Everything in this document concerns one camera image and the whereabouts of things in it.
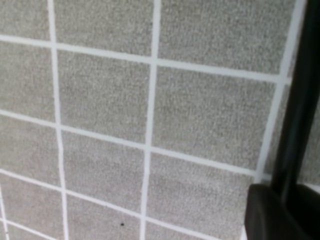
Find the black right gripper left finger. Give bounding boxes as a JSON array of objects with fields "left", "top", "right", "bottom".
[{"left": 244, "top": 184, "right": 311, "bottom": 240}]

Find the black pen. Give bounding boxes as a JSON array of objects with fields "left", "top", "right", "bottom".
[{"left": 270, "top": 0, "right": 320, "bottom": 204}]

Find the grey grid tablecloth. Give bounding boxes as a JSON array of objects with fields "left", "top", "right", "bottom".
[{"left": 0, "top": 0, "right": 306, "bottom": 240}]

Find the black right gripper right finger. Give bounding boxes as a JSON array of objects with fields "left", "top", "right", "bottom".
[{"left": 288, "top": 184, "right": 320, "bottom": 240}]

